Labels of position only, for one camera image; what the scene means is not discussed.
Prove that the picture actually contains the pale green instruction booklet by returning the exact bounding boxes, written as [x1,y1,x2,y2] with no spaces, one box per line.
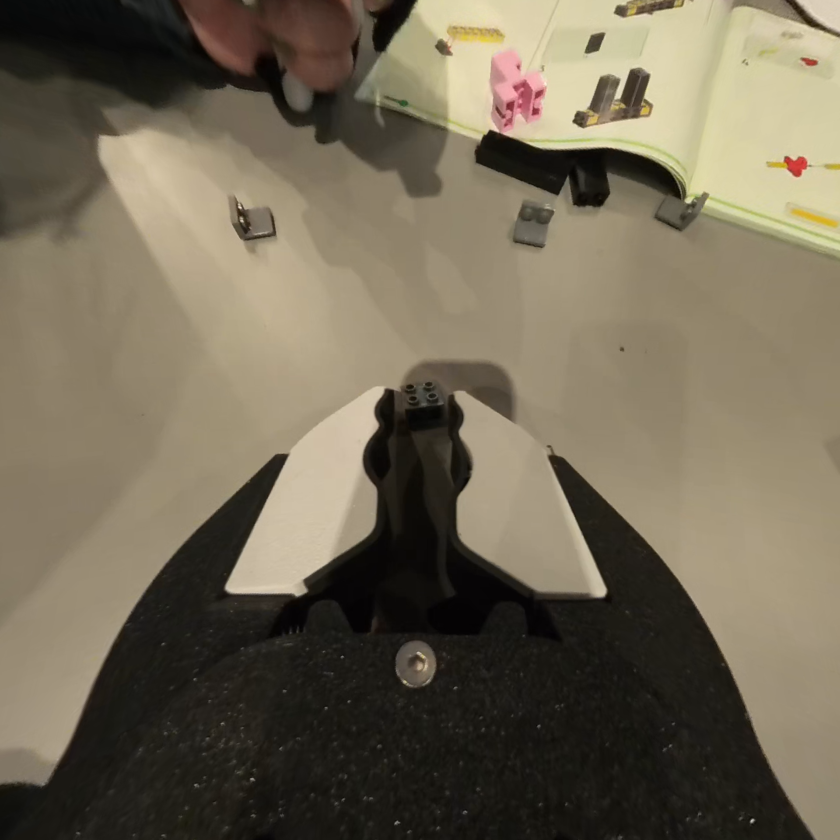
[357,0,840,253]

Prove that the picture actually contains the grey hinge brick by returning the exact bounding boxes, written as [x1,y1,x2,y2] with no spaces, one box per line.
[654,192,710,232]

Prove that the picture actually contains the person's left hand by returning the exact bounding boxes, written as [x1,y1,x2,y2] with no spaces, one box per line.
[180,0,368,89]

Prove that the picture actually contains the long black brick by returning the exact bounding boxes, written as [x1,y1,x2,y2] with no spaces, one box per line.
[474,130,572,196]

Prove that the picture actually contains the grey two-stud plate brick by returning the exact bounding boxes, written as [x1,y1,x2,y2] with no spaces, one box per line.
[512,200,556,248]

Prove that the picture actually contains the short black brick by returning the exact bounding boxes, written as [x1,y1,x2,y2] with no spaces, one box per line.
[568,161,611,209]

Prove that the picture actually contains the person's left forearm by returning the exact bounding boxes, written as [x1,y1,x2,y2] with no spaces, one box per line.
[0,0,201,89]

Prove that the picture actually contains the grey angle bracket brick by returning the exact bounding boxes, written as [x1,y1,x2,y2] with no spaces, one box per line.
[227,193,277,242]

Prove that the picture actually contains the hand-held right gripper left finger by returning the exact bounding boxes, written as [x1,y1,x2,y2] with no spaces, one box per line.
[225,387,403,596]

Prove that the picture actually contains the dark grey square brick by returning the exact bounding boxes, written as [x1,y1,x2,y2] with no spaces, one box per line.
[400,379,452,429]

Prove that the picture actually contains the pink brick figure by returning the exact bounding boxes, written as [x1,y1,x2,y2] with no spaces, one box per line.
[489,49,549,134]

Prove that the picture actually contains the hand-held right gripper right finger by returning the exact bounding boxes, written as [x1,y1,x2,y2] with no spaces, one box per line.
[451,391,608,599]

